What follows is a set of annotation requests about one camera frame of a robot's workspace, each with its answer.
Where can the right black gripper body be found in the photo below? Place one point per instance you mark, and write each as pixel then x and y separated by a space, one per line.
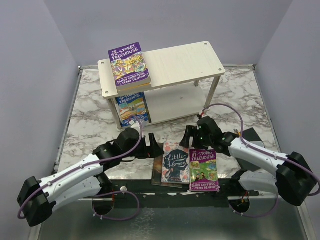
pixel 203 141

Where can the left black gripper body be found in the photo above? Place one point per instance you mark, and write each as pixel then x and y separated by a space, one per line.
pixel 138 151

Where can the blue 91-Storey Treehouse book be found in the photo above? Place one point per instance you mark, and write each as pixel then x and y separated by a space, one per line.
pixel 133 105

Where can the orange 130-Storey Treehouse book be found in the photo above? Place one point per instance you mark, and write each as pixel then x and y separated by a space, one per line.
pixel 130 86

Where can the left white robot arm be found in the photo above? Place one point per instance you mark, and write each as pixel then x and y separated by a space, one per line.
pixel 39 198

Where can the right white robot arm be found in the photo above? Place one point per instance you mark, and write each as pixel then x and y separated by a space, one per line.
pixel 288 175

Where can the Little Women dark book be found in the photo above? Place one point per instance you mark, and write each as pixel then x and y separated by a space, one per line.
pixel 175 164

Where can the thin dark patterned book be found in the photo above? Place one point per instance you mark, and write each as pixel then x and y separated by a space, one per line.
pixel 156 178

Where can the purple 117-Storey Treehouse book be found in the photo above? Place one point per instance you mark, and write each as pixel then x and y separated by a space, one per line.
pixel 203 171

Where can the black notebook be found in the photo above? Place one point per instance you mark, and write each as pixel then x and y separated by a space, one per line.
pixel 251 135

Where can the grey rectangular case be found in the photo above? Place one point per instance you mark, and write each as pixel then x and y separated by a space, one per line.
pixel 258 143

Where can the white two-tier wooden shelf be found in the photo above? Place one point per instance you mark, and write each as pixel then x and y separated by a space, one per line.
pixel 183 81

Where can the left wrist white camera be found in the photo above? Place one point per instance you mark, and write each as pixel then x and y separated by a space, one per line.
pixel 137 125

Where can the wrist white camera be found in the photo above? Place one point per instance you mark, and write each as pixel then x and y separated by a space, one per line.
pixel 202 114
pixel 137 125

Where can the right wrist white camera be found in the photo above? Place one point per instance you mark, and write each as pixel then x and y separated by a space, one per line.
pixel 202 114

